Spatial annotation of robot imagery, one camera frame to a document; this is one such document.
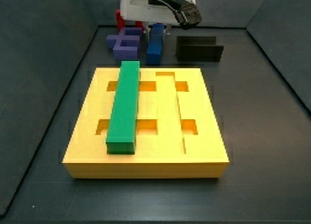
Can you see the green long block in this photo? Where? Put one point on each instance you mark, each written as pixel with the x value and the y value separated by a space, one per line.
pixel 121 140

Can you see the red block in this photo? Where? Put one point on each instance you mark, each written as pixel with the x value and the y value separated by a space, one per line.
pixel 121 21

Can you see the blue long block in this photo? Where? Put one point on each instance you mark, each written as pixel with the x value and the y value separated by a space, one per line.
pixel 155 45

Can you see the yellow slotted board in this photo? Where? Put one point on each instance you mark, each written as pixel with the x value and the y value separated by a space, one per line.
pixel 180 143

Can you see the black metal bracket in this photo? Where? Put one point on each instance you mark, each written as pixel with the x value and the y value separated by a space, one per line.
pixel 198 48

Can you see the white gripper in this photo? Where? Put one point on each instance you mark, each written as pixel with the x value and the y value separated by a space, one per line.
pixel 171 12

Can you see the purple cross-shaped block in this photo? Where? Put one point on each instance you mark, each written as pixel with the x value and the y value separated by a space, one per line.
pixel 126 43

